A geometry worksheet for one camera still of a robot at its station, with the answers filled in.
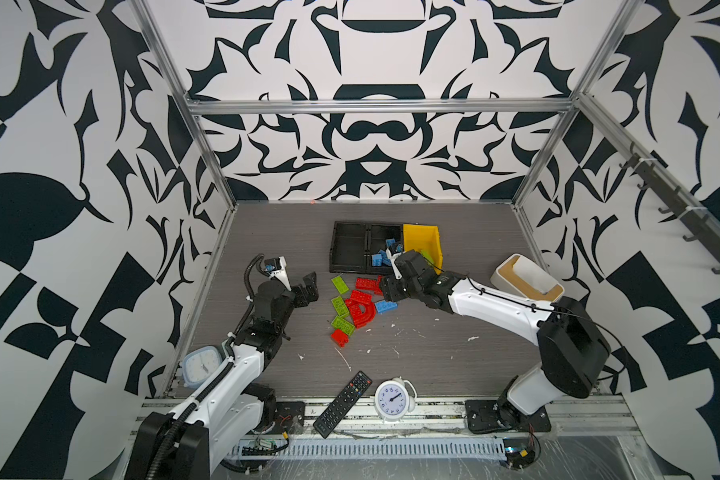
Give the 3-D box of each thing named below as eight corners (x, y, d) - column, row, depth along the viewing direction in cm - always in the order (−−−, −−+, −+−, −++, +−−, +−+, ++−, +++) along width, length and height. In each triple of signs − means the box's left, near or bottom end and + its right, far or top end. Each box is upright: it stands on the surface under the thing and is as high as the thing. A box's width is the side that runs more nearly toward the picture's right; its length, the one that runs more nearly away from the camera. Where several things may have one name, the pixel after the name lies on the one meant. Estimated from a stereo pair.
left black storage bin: (330, 277, 102) (329, 263, 96) (334, 227, 116) (333, 212, 110) (366, 277, 102) (367, 263, 96) (365, 227, 116) (366, 212, 110)
